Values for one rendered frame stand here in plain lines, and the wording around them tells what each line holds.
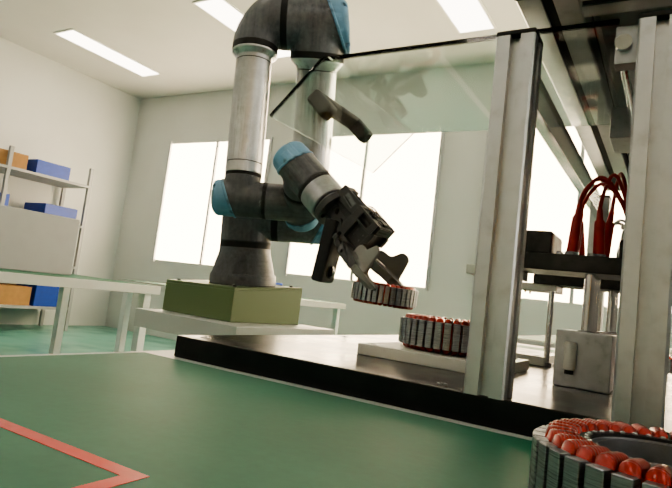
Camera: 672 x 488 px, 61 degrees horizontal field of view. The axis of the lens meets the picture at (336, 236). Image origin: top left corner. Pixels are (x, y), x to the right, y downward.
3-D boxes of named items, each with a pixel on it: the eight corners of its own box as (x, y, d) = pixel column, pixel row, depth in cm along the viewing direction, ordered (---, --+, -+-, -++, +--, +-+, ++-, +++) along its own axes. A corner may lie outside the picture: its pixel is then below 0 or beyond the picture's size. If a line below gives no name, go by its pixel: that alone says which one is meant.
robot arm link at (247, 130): (229, -23, 117) (205, 211, 110) (283, -20, 117) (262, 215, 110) (238, 7, 128) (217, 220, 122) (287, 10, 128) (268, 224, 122)
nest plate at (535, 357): (435, 348, 82) (436, 340, 82) (467, 347, 95) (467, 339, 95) (543, 366, 75) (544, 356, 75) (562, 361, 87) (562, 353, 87)
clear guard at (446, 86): (268, 117, 59) (276, 62, 60) (371, 173, 80) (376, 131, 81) (614, 93, 43) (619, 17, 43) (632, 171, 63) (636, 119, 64)
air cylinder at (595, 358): (551, 384, 55) (555, 327, 55) (563, 379, 61) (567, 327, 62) (609, 394, 52) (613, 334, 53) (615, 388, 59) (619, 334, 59)
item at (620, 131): (609, 138, 59) (611, 100, 60) (613, 153, 64) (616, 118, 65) (658, 136, 57) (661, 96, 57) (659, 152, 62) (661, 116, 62)
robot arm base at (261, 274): (195, 281, 129) (198, 238, 130) (243, 282, 141) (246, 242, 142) (241, 286, 120) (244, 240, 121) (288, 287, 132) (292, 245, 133)
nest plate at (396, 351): (356, 353, 62) (357, 342, 62) (410, 350, 74) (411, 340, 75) (494, 378, 54) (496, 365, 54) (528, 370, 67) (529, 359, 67)
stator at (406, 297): (337, 298, 94) (341, 276, 94) (368, 301, 103) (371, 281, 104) (399, 309, 88) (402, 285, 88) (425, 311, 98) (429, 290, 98)
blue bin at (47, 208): (21, 217, 676) (24, 202, 678) (54, 223, 712) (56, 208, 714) (43, 219, 655) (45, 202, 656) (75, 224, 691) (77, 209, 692)
